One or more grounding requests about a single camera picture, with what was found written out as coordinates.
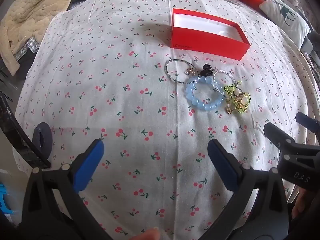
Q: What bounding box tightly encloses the cherry print bed sheet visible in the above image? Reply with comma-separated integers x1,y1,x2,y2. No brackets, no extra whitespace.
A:
12,0,316,240

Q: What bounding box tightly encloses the black round disc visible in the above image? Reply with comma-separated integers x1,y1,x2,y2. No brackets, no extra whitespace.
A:
33,122,54,156

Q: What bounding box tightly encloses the black hair claw clip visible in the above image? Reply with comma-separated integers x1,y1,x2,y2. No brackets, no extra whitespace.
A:
199,64,216,77

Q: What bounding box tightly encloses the green and gold hair clip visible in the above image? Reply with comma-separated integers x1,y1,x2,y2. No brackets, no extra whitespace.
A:
223,80,252,115

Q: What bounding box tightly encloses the beige quilted blanket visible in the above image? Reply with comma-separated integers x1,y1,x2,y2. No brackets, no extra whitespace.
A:
0,0,77,77

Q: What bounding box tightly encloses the plaid cloth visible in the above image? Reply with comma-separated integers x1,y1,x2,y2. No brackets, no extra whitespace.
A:
12,37,41,61

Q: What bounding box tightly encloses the deer print pillow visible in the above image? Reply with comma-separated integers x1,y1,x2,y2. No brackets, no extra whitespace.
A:
259,0,312,47

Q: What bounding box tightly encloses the black stand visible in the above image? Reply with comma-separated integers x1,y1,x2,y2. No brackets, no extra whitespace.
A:
0,91,52,170

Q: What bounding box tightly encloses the blue plastic object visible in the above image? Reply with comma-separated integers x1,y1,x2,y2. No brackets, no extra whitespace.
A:
0,182,12,215

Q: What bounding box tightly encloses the dark chair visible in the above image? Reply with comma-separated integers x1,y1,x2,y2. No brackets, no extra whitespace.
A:
300,30,320,68

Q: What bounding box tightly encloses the large gold ring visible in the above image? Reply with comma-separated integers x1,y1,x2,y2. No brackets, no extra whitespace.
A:
235,94,250,107

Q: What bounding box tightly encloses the person's left hand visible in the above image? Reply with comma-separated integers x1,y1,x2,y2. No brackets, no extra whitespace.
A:
129,227,161,240

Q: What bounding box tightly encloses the red cardboard box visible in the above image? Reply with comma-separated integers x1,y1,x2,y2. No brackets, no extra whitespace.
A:
171,8,251,61

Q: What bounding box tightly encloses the thin dark beaded bracelet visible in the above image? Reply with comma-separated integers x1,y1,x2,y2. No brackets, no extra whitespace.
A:
164,58,194,85

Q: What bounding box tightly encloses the blue bead bracelet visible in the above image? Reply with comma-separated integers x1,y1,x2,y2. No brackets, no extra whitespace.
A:
184,76,225,112

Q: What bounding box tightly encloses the silver bead bracelet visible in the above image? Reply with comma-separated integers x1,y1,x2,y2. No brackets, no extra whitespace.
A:
212,69,241,98

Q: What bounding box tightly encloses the person's right hand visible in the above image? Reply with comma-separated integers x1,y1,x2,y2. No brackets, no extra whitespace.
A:
291,187,320,221

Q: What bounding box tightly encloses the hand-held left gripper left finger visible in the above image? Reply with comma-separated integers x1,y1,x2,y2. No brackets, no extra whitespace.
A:
17,139,113,240

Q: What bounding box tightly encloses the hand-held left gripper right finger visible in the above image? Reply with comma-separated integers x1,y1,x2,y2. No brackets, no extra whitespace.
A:
207,139,295,240

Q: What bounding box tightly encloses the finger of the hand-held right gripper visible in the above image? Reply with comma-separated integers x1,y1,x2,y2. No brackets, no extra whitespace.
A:
295,112,320,133
263,122,299,155

